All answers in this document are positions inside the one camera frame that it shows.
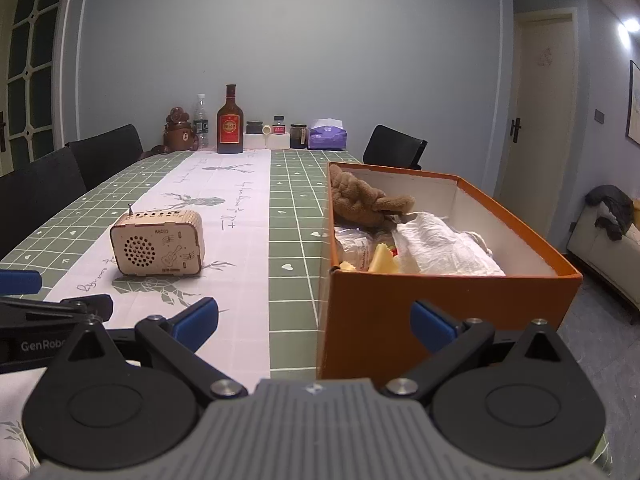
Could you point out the green checked tablecloth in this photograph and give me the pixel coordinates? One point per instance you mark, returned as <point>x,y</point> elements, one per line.
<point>295,210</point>

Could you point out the wall light switch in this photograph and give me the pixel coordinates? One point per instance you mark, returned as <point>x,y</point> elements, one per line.
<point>598,116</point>

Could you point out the small black jar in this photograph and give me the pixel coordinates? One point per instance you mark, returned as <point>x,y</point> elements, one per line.
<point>254,127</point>

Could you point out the small ink bottle red label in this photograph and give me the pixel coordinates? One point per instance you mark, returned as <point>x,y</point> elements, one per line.
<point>278,126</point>

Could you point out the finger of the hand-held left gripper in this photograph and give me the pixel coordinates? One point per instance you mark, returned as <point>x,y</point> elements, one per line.
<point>20,281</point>
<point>40,312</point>

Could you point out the white deer print table runner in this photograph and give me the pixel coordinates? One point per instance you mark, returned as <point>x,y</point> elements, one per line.
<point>235,240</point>

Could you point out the yellow snack packet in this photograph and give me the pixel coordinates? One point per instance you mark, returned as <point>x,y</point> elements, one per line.
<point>384,260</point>

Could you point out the framed wall picture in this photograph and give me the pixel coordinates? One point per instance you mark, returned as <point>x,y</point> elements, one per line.
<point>634,105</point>

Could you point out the brown plush toy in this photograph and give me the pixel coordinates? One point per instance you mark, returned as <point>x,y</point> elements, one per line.
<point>360,195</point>

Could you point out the thin white plastic bag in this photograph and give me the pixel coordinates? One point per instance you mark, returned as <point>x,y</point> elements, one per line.
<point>435,247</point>

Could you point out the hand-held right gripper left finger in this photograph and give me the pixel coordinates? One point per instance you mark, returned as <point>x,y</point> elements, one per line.
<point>195,317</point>

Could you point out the orange cardboard box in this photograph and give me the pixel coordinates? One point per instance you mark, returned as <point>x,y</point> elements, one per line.
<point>370,315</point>

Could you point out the dark glass jar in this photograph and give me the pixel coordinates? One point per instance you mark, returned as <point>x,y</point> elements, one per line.
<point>298,136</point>

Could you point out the brown liquor bottle red label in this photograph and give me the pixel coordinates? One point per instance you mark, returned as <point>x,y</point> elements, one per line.
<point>229,130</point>

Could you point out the black chair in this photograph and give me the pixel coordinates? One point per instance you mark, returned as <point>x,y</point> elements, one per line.
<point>35,195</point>
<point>392,147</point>
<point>105,152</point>

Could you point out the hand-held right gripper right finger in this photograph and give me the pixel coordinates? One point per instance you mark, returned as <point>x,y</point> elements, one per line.
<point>432,322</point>

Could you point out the dark jacket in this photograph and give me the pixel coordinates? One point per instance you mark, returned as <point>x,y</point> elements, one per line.
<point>612,207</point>

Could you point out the wooden radio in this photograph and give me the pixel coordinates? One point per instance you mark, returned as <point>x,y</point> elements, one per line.
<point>155,245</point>

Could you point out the brown bear drink bottle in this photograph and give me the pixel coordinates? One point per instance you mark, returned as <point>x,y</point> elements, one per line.
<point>180,135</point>

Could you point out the cream door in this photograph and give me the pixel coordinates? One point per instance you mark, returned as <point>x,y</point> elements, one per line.
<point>540,110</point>

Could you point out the glass panel door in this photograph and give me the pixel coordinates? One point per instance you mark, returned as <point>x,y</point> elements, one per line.
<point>30,60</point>

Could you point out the purple tissue pack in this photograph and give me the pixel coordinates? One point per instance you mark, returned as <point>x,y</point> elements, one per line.
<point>327,137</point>

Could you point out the white box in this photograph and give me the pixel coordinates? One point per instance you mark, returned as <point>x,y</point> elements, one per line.
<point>265,141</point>

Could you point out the cream sofa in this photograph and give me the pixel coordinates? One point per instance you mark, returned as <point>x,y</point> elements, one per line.
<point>600,260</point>

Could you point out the clear plastic water bottle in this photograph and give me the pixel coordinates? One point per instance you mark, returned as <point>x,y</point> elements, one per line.
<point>201,125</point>

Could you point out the clear plastic bag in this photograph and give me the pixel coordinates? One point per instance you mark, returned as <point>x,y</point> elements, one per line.
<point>352,247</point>

